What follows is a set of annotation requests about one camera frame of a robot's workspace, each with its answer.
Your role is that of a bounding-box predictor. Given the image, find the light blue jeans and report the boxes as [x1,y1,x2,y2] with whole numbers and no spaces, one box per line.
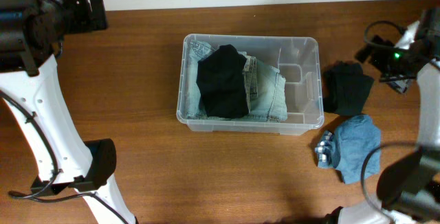
[184,41,287,122]

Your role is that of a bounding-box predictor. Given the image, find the black garment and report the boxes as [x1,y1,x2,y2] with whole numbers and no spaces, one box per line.
[196,45,249,119]
[323,62,374,116]

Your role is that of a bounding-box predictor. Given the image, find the blue cloth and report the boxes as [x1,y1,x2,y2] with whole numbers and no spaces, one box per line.
[314,115,381,184]

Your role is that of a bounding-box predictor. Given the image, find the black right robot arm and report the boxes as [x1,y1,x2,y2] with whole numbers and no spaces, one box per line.
[316,8,439,223]

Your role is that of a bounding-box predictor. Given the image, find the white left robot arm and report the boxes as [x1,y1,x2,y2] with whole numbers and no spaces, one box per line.
[1,0,137,223]

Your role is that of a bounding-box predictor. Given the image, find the clear plastic storage bin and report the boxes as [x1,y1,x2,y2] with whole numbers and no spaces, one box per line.
[176,34,324,135]

